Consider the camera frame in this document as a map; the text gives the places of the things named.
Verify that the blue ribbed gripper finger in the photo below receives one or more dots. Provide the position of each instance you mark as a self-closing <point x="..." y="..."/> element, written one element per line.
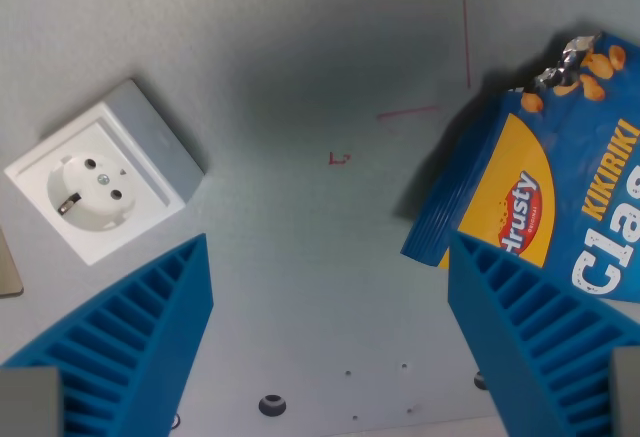
<point x="540" y="347"/>
<point x="125" y="337"/>

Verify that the beige flat plate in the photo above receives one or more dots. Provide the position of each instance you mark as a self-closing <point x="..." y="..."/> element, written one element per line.
<point x="7" y="269"/>

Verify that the blue peanut snack bag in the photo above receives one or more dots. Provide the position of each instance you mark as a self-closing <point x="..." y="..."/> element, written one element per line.
<point x="550" y="177"/>

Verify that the white wall socket box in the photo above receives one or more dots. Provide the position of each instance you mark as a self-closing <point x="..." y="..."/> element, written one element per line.
<point x="107" y="172"/>

